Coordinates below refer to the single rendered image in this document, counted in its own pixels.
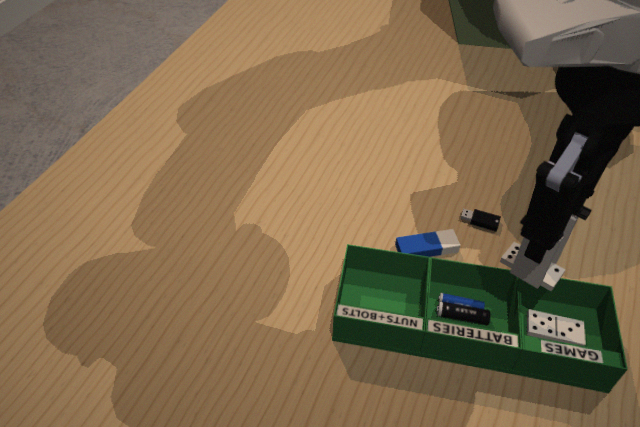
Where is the white domino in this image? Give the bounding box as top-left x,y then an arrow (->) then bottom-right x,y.
527,310 -> 586,346
500,242 -> 565,291

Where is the green three-compartment bin rack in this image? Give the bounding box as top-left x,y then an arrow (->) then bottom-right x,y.
332,245 -> 628,393

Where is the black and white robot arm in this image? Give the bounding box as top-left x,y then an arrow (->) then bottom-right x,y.
493,0 -> 640,74

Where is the blue and white eraser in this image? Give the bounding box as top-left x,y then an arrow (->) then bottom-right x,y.
395,229 -> 461,257

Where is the black aa battery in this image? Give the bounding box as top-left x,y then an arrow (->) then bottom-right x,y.
437,302 -> 490,325

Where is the blue battery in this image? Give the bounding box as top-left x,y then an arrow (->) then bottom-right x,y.
439,293 -> 485,309

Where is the black usb stick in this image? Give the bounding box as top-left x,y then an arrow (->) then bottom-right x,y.
462,209 -> 501,232

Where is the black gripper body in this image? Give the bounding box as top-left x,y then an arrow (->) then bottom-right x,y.
555,66 -> 640,170

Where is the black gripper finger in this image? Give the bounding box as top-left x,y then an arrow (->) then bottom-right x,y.
510,114 -> 623,289
552,126 -> 634,264

